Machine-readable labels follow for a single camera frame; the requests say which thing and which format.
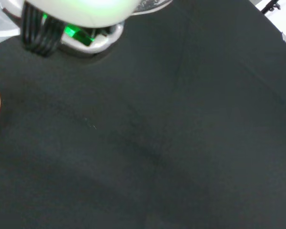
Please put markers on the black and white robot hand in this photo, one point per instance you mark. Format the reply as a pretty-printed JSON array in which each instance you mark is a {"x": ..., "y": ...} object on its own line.
[{"x": 85, "y": 12}]

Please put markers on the white cloth label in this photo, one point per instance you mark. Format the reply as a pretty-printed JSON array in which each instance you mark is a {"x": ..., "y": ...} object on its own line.
[{"x": 285, "y": 38}]

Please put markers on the black tripod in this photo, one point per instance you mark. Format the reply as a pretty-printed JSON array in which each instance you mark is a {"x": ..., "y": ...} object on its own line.
[{"x": 271, "y": 6}]

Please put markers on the black bench cloth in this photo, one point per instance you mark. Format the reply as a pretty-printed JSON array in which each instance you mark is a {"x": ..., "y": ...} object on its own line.
[{"x": 157, "y": 133}]

